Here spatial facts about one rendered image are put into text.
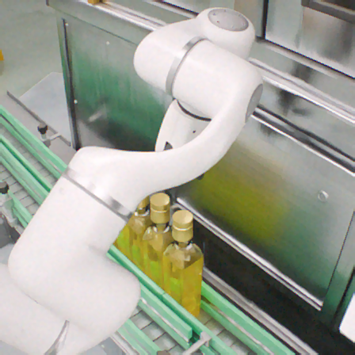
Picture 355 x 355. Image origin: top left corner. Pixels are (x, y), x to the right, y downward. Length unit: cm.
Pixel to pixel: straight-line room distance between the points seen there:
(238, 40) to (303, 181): 30
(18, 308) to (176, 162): 25
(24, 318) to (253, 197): 48
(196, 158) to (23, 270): 20
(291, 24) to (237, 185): 32
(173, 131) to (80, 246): 24
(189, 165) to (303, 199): 35
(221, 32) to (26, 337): 42
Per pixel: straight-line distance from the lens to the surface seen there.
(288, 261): 90
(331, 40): 70
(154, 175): 47
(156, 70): 52
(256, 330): 93
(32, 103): 204
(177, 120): 64
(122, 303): 50
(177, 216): 82
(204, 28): 56
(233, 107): 48
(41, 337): 58
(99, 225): 47
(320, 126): 71
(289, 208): 83
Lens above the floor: 173
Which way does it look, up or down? 39 degrees down
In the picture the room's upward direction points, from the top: straight up
